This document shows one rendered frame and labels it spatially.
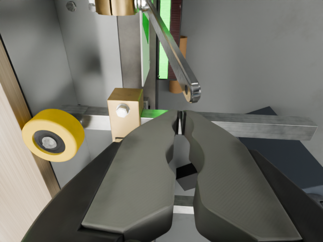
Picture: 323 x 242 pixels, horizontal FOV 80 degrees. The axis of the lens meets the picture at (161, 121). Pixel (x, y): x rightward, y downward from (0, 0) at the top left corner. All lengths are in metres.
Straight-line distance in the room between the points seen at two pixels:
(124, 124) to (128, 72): 0.16
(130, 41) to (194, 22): 0.73
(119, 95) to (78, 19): 0.28
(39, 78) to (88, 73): 0.14
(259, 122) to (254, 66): 0.92
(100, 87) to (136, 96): 0.27
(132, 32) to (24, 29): 0.20
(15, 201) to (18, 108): 0.22
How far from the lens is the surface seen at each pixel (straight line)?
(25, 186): 0.45
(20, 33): 0.46
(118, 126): 0.33
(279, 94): 1.39
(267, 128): 0.36
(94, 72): 0.57
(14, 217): 0.56
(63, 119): 0.31
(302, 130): 0.39
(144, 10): 0.27
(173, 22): 0.42
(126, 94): 0.32
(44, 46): 0.51
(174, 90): 1.14
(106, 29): 0.53
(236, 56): 1.21
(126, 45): 0.44
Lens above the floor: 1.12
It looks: 57 degrees down
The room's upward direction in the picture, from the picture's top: 174 degrees counter-clockwise
